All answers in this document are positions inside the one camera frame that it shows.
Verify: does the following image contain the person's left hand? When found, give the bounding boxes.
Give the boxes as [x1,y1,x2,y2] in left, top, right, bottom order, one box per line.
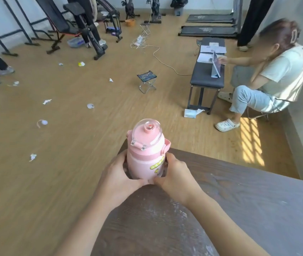
[96,151,149,210]

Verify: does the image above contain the person's right hand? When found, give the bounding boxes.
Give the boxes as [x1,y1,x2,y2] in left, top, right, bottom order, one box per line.
[153,152,203,207]

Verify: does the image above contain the pink water bottle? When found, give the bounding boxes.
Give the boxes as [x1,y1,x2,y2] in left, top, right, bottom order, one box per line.
[126,118,172,182]

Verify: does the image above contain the person's right forearm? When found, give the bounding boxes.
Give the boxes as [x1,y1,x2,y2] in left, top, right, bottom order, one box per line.
[186,190,271,256]

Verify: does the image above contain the person's left forearm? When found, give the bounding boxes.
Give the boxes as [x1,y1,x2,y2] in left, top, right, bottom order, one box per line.
[53,181,131,256]

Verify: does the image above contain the white tissue pack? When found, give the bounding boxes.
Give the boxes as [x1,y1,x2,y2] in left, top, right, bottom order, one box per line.
[184,109,206,119]

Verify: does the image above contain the white clog shoe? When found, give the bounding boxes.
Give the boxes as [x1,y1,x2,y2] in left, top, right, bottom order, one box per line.
[215,118,240,132]
[218,92,233,103]

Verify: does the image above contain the patterned folding stool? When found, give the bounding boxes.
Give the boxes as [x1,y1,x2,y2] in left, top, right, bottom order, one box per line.
[137,72,158,94]

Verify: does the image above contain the black padded bench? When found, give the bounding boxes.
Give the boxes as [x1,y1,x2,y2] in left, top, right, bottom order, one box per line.
[187,37,226,115]

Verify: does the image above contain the tablet with blue cover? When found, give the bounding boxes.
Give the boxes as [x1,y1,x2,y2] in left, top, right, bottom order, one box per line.
[211,51,223,78]

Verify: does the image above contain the metal folding chair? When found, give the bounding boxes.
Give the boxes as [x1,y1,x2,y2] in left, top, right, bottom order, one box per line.
[247,100,291,121]

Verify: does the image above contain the white paper sheets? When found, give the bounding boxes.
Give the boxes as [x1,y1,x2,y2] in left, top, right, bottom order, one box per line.
[196,42,226,64]

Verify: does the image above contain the white power strip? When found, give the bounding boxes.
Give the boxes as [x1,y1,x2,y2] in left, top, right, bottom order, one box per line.
[132,35,144,48]

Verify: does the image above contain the blue plastic bag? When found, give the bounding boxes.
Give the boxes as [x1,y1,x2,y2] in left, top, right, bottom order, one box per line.
[67,37,85,48]

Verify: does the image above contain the small metal folding stool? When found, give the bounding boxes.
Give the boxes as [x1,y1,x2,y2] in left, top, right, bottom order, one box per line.
[140,23,152,36]

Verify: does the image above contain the black treadmill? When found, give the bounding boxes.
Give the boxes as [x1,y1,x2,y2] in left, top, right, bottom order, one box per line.
[178,24,239,38]
[185,0,244,24]

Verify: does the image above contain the black exercise bike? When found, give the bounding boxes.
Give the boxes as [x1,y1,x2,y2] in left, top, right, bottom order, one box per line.
[121,0,140,20]
[144,0,166,24]

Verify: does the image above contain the black sit-up bench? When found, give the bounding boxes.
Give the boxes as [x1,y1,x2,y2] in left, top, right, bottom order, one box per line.
[96,0,123,43]

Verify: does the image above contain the black weight bench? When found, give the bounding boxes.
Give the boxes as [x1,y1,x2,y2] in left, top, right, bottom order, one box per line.
[34,0,108,61]

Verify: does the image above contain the white cable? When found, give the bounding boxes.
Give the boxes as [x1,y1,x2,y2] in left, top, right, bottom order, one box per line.
[131,42,193,76]

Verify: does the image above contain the black metal rack frame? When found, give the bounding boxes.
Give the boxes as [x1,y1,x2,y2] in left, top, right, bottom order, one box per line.
[0,0,55,57]

